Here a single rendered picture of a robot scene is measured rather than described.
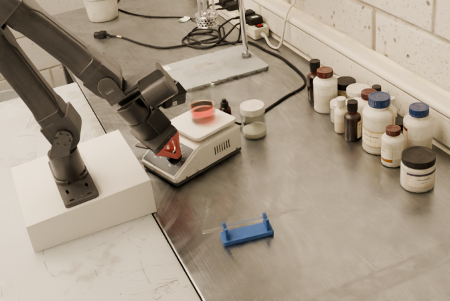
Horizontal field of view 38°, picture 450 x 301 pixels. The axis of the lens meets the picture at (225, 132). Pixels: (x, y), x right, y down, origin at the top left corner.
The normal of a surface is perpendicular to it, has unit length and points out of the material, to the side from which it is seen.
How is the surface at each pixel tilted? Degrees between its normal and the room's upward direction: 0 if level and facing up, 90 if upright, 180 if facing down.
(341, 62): 90
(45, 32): 88
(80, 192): 4
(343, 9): 90
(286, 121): 0
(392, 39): 90
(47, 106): 78
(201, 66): 1
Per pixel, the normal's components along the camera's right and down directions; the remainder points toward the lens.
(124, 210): 0.40, 0.42
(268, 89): -0.11, -0.86
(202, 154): 0.66, 0.31
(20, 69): 0.18, 0.45
